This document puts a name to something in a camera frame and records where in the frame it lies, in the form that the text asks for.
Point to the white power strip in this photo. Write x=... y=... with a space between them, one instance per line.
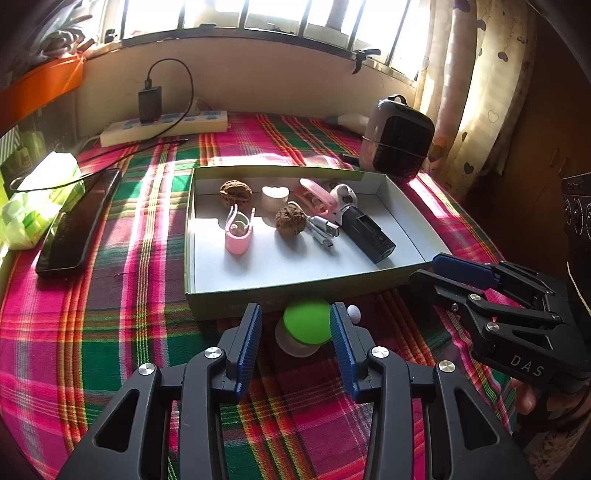
x=161 y=127

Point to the green and white cardboard box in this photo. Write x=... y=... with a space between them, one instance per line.
x=258 y=272

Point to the green striped box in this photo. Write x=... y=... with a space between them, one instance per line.
x=14 y=152

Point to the brown walnut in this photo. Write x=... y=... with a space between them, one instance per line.
x=235 y=194
x=291 y=221

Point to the black rectangular device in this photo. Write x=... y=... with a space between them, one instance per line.
x=367 y=233

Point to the plaid tablecloth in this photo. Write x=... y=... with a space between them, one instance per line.
x=138 y=323

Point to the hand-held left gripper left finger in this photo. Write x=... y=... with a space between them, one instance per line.
x=247 y=350

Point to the green tissue pack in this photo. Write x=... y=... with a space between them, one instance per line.
x=41 y=194

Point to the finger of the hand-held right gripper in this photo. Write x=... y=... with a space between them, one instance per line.
x=443 y=290
x=461 y=270

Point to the black audio device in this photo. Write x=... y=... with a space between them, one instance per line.
x=577 y=207

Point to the small space heater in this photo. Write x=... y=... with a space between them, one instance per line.
x=397 y=138

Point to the orange tray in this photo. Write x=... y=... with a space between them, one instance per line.
x=37 y=87

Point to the black phone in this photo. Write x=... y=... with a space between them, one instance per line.
x=76 y=226

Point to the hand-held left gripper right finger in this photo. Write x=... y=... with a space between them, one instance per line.
x=344 y=350

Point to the barred window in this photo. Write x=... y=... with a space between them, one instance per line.
x=258 y=18

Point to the black charger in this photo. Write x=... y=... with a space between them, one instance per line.
x=150 y=104

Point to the heart print curtain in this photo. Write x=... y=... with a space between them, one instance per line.
x=466 y=92

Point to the beige heart-shaped box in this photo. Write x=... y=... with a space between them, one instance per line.
x=275 y=197

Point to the pile of plastic bags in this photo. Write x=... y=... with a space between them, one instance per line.
x=64 y=39

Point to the green lid jar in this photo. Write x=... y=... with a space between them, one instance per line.
x=304 y=327

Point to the pink clip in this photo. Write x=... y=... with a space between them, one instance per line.
x=316 y=196

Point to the person's right hand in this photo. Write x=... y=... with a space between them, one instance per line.
x=526 y=397

